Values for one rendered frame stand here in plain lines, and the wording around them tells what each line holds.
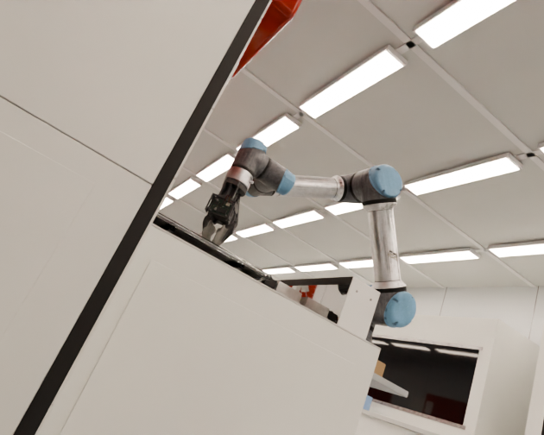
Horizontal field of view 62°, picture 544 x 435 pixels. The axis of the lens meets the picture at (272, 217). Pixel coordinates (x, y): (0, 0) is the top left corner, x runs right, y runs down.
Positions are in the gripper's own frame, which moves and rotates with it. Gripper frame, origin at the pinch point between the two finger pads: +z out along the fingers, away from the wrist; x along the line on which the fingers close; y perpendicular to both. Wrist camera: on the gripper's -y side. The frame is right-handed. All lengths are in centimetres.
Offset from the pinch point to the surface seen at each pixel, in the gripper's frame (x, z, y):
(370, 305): 45.6, -0.6, 5.7
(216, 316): 16.4, 19.2, 31.9
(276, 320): 26.8, 14.6, 24.9
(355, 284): 40.2, -3.1, 9.2
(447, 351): 159, -74, -327
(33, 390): 6, 39, 62
